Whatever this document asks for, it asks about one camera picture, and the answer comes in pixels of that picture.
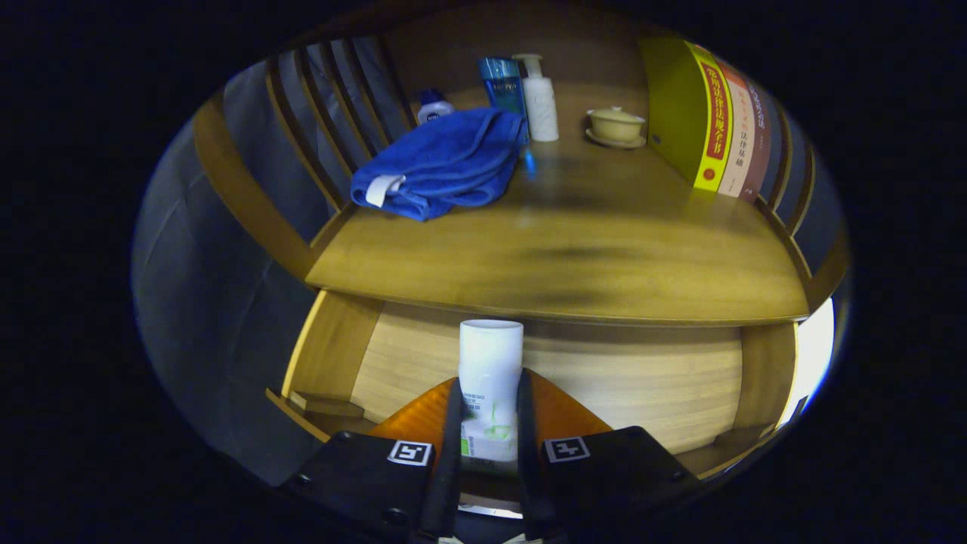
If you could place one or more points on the white green toothpaste tube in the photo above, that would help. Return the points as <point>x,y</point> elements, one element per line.
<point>491,363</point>

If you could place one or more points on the wooden cabinet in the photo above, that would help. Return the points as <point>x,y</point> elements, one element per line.
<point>260,198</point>

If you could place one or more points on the teal blue box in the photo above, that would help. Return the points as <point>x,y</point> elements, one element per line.
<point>501,87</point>

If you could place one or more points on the yellow book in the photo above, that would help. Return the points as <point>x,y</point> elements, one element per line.
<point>672,106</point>

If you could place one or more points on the brown book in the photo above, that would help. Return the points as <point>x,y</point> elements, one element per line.
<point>759,151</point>

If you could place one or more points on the white pump bottle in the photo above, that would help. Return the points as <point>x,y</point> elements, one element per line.
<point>541,109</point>

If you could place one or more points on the yellow lidded teacup with saucer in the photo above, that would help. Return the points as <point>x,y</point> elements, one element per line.
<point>616,127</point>

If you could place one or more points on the white side table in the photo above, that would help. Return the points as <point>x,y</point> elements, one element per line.
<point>812,347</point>

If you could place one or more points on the orange book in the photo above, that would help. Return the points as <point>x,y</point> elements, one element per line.
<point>739,143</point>

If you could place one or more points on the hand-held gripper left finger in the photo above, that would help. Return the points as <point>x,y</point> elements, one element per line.
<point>452,453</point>

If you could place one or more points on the wooden drawer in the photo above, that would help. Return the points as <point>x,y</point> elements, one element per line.
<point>642,378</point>

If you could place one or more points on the wooden countertop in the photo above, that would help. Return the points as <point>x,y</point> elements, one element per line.
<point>642,227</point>

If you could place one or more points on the blue folded towel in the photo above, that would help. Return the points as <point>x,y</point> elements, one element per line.
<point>446,162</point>

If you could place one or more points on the small white blue-capped bottle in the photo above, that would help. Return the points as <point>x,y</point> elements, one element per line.
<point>434,109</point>

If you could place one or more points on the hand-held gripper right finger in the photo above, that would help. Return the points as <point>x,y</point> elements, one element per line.
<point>527,453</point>

